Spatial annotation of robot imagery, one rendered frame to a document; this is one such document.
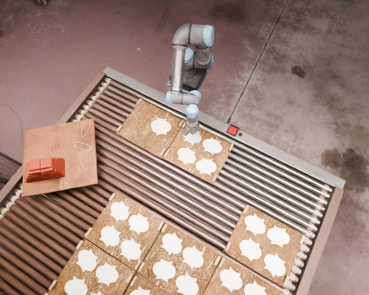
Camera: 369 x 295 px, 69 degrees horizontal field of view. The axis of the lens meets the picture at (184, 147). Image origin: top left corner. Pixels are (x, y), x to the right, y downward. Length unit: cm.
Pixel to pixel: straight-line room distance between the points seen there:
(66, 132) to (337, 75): 315
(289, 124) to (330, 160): 57
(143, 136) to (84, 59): 207
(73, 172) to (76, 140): 24
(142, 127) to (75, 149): 51
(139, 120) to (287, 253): 139
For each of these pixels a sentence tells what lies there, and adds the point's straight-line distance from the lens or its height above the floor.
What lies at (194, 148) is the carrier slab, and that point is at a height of 94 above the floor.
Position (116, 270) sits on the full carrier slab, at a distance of 190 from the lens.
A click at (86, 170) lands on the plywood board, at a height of 104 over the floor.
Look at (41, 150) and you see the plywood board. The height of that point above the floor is 104.
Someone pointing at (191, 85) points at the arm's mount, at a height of 96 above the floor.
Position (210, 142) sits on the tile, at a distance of 200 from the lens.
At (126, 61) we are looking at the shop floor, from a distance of 373.
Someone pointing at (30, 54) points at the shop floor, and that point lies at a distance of 429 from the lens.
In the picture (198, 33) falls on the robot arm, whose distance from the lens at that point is 171.
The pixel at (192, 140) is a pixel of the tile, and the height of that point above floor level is 94.
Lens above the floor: 278
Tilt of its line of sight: 68 degrees down
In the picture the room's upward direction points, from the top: 4 degrees counter-clockwise
